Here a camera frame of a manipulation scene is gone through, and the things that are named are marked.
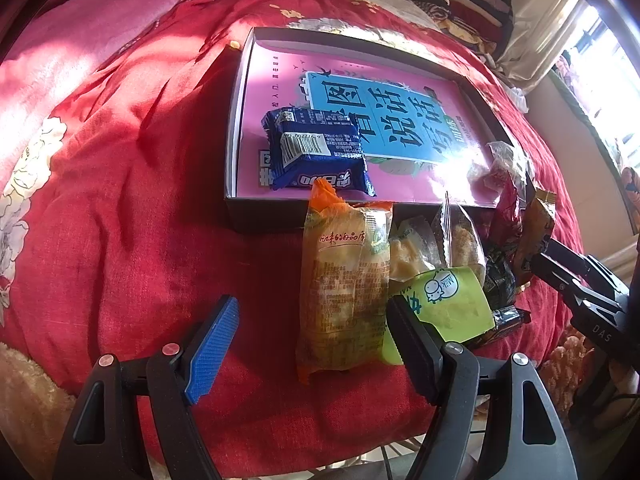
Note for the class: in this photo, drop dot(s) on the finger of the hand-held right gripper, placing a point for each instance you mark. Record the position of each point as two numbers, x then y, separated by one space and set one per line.
595 270
565 285

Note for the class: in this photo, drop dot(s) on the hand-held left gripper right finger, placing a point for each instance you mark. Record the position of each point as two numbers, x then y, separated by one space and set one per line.
411 350

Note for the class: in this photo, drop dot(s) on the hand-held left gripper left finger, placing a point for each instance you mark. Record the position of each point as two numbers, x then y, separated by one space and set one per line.
215 350

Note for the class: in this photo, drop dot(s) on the light green milk snack packet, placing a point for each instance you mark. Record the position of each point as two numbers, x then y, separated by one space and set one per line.
450 305

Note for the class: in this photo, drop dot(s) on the orange brown snack packet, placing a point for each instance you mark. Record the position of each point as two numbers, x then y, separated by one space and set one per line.
535 225

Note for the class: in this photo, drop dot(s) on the small yellow cake packet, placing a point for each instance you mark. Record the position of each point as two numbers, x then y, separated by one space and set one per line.
407 260

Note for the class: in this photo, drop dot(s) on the long red snack packet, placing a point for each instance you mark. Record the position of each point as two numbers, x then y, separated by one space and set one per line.
507 215

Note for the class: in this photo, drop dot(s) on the orange bread packet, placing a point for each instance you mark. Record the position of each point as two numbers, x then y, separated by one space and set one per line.
340 285

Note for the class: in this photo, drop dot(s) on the grey cardboard box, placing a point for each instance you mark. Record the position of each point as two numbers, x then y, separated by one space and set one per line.
260 217

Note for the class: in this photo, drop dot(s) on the clear snack packet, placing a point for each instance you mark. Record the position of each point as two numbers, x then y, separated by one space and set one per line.
505 157

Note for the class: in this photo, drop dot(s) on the black green snack packet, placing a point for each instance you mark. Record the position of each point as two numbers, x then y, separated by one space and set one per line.
500 280

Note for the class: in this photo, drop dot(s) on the dark brown snack bar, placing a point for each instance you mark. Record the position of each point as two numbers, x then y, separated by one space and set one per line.
510 320

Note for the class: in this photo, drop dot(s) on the clear meat floss packet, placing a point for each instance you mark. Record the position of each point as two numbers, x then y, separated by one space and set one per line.
465 245

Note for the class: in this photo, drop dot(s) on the red floral blanket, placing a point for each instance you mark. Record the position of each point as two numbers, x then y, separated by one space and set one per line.
150 210

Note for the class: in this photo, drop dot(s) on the white grey cloth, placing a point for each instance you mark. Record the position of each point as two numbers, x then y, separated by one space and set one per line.
519 100

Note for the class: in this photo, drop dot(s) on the beige plush blanket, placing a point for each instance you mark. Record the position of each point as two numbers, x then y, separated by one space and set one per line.
25 410

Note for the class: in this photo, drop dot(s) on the dark blue snack packet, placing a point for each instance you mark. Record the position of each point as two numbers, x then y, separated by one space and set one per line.
320 160

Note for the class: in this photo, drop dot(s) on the window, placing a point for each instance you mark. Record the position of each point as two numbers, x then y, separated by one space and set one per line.
600 35

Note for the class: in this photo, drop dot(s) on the beige curtain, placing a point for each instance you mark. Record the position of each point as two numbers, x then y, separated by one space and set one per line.
540 30

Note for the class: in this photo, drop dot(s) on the pink book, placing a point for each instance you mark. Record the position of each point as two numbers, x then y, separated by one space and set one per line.
280 85

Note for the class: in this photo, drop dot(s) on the pink quilt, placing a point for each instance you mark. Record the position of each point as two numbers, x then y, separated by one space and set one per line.
100 10

